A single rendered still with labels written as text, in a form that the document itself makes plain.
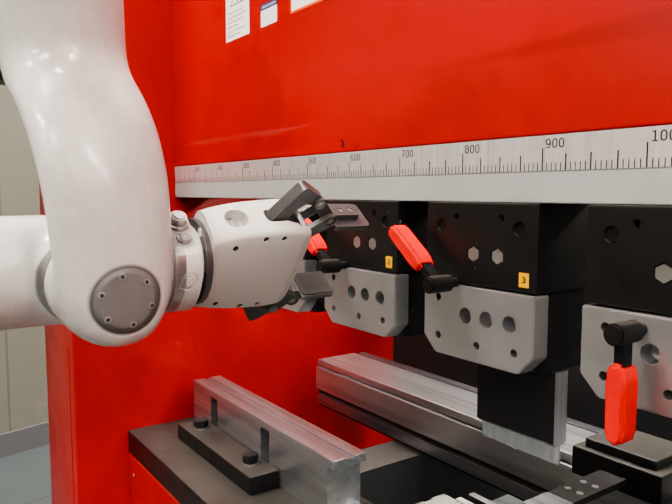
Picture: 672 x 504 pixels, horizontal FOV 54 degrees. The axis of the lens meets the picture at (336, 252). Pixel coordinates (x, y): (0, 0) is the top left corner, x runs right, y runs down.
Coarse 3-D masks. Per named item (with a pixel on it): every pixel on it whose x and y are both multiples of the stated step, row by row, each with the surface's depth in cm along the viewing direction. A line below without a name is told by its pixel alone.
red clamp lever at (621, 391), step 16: (608, 336) 51; (624, 336) 50; (640, 336) 51; (624, 352) 51; (608, 368) 52; (624, 368) 51; (608, 384) 51; (624, 384) 51; (608, 400) 51; (624, 400) 51; (608, 416) 51; (624, 416) 51; (608, 432) 52; (624, 432) 51
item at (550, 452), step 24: (480, 384) 72; (504, 384) 69; (528, 384) 67; (552, 384) 64; (480, 408) 72; (504, 408) 69; (528, 408) 67; (552, 408) 64; (504, 432) 71; (528, 432) 67; (552, 432) 64; (552, 456) 66
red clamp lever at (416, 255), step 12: (396, 228) 72; (408, 228) 72; (396, 240) 71; (408, 240) 70; (408, 252) 70; (420, 252) 70; (420, 264) 69; (432, 264) 70; (432, 276) 67; (444, 276) 68; (432, 288) 67; (444, 288) 67
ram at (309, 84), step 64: (192, 0) 122; (256, 0) 102; (384, 0) 77; (448, 0) 69; (512, 0) 62; (576, 0) 56; (640, 0) 52; (192, 64) 123; (256, 64) 103; (320, 64) 89; (384, 64) 78; (448, 64) 69; (512, 64) 62; (576, 64) 57; (640, 64) 52; (192, 128) 125; (256, 128) 104; (320, 128) 90; (384, 128) 78; (448, 128) 70; (512, 128) 63; (576, 128) 57; (192, 192) 127; (256, 192) 105; (320, 192) 90; (384, 192) 79; (448, 192) 70; (512, 192) 63; (576, 192) 57; (640, 192) 53
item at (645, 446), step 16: (640, 432) 87; (576, 448) 85; (592, 448) 84; (608, 448) 82; (624, 448) 81; (640, 448) 81; (656, 448) 81; (576, 464) 85; (592, 464) 83; (608, 464) 81; (624, 464) 80; (640, 464) 79; (656, 464) 77; (576, 480) 79; (592, 480) 79; (608, 480) 79; (624, 480) 79; (640, 480) 78; (656, 480) 76; (544, 496) 75; (560, 496) 75; (576, 496) 75; (592, 496) 75; (640, 496) 78; (656, 496) 76
